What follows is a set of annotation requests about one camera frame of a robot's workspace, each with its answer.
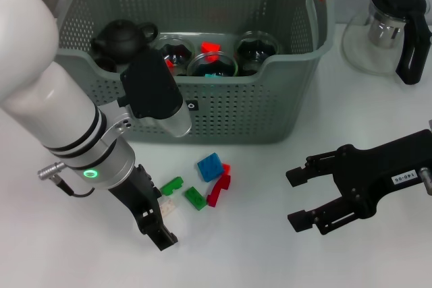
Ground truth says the silver cylindrical connector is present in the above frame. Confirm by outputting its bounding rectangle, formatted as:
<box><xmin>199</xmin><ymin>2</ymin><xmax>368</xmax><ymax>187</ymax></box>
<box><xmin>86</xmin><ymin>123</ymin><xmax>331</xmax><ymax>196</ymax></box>
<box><xmin>420</xmin><ymin>166</ymin><xmax>432</xmax><ymax>196</ymax></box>

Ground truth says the glass pitcher black lid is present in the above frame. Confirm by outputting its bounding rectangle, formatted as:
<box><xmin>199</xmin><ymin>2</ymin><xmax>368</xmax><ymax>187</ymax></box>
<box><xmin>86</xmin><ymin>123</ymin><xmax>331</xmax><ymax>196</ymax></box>
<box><xmin>341</xmin><ymin>0</ymin><xmax>432</xmax><ymax>86</ymax></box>

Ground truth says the blue square brick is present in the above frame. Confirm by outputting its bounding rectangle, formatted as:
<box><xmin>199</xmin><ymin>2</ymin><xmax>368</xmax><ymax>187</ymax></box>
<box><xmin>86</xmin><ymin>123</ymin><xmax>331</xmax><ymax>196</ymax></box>
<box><xmin>197</xmin><ymin>152</ymin><xmax>225</xmax><ymax>183</ymax></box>

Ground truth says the glass teacup black sleeve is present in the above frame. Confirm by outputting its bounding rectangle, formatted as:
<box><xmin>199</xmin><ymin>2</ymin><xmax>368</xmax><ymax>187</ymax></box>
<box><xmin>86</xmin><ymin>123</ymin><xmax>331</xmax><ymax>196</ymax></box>
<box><xmin>187</xmin><ymin>51</ymin><xmax>241</xmax><ymax>78</ymax></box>
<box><xmin>234</xmin><ymin>30</ymin><xmax>281</xmax><ymax>77</ymax></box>
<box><xmin>153</xmin><ymin>34</ymin><xmax>197</xmax><ymax>77</ymax></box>

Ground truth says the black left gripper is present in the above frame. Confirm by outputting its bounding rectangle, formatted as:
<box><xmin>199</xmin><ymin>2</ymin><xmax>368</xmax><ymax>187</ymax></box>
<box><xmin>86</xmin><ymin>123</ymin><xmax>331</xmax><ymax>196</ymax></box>
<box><xmin>107</xmin><ymin>163</ymin><xmax>180</xmax><ymax>252</ymax></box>

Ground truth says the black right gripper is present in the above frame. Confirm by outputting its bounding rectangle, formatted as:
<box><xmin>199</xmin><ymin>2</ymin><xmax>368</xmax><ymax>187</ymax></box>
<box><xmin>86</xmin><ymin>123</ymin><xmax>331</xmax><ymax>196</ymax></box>
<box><xmin>286</xmin><ymin>128</ymin><xmax>432</xmax><ymax>237</ymax></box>

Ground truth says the black clay teapot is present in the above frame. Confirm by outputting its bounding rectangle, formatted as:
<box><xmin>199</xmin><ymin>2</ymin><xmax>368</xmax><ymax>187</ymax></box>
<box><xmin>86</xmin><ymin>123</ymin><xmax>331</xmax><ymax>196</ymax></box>
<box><xmin>90</xmin><ymin>20</ymin><xmax>159</xmax><ymax>65</ymax></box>

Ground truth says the translucent white long brick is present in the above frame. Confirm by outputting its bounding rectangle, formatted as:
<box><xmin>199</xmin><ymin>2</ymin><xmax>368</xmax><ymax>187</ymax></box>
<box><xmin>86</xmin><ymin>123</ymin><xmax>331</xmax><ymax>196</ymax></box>
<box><xmin>161</xmin><ymin>198</ymin><xmax>180</xmax><ymax>217</ymax></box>

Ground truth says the red slope brick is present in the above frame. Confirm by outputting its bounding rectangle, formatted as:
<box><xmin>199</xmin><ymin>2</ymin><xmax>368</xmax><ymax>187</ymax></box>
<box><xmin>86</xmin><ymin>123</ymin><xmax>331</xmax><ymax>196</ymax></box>
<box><xmin>200</xmin><ymin>41</ymin><xmax>221</xmax><ymax>63</ymax></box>

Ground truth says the dark red curved brick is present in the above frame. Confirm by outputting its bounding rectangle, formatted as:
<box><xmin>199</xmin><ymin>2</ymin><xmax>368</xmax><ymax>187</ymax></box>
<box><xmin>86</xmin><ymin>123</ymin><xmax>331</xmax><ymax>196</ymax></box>
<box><xmin>207</xmin><ymin>173</ymin><xmax>232</xmax><ymax>208</ymax></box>

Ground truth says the grey perforated storage bin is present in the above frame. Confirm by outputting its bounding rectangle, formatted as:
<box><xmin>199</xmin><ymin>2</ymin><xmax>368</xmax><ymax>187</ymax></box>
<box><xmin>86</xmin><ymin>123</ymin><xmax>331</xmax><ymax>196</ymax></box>
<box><xmin>26</xmin><ymin>0</ymin><xmax>337</xmax><ymax>144</ymax></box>

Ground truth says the green arch brick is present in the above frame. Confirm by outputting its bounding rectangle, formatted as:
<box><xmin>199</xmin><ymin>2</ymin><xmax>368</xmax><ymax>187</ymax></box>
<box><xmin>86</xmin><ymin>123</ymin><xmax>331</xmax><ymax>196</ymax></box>
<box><xmin>160</xmin><ymin>175</ymin><xmax>186</xmax><ymax>196</ymax></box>

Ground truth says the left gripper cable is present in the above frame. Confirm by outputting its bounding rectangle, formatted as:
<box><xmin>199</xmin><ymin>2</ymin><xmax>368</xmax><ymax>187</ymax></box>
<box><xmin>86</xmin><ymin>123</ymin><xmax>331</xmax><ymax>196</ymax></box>
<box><xmin>37</xmin><ymin>162</ymin><xmax>96</xmax><ymax>198</ymax></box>

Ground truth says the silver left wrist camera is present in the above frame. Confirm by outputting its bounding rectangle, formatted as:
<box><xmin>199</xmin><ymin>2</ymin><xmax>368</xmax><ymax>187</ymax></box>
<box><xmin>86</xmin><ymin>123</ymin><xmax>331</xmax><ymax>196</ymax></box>
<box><xmin>117</xmin><ymin>48</ymin><xmax>192</xmax><ymax>138</ymax></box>

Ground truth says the small black teacup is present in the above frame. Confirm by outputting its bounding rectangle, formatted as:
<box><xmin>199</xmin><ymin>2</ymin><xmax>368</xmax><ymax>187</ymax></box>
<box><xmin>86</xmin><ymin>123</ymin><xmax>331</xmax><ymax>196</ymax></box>
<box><xmin>93</xmin><ymin>55</ymin><xmax>118</xmax><ymax>73</ymax></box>

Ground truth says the green rectangular brick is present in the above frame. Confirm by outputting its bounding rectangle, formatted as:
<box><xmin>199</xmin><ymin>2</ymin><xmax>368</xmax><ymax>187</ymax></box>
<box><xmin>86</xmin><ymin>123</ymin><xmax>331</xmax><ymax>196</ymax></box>
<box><xmin>184</xmin><ymin>186</ymin><xmax>207</xmax><ymax>211</ymax></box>

